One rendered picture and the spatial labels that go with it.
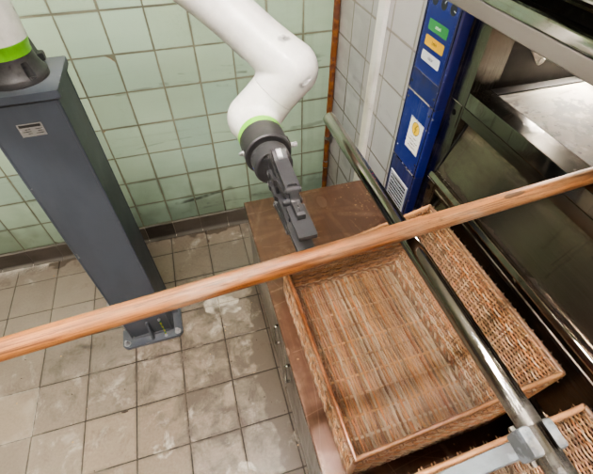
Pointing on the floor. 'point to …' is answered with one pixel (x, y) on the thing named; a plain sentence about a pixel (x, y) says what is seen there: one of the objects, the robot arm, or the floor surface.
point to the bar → (468, 329)
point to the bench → (353, 218)
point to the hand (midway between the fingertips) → (301, 230)
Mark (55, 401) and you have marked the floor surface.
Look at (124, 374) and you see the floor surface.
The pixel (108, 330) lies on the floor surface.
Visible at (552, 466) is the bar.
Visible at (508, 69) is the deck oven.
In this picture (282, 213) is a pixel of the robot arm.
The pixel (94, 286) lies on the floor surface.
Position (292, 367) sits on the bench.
